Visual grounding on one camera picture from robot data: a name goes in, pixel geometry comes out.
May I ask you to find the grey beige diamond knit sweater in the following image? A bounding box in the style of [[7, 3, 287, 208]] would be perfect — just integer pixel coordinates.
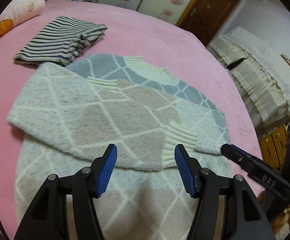
[[7, 54, 231, 239]]

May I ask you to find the yellow wooden cabinet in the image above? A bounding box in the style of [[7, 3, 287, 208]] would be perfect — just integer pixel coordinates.
[[259, 124, 287, 170]]

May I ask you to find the beige covered furniture with lace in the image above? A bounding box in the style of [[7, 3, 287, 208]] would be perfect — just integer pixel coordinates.
[[207, 27, 290, 134]]

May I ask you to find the folded black white striped garment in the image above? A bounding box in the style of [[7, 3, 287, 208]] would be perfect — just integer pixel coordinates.
[[14, 16, 107, 67]]

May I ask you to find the pink fleece bed cover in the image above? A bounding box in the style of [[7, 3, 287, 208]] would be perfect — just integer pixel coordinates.
[[0, 0, 261, 238]]

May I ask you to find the dark brown wooden door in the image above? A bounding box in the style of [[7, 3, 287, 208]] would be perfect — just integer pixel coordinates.
[[178, 0, 240, 46]]

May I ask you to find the pink pillow with orange print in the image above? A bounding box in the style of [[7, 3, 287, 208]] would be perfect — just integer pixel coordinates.
[[0, 0, 45, 38]]

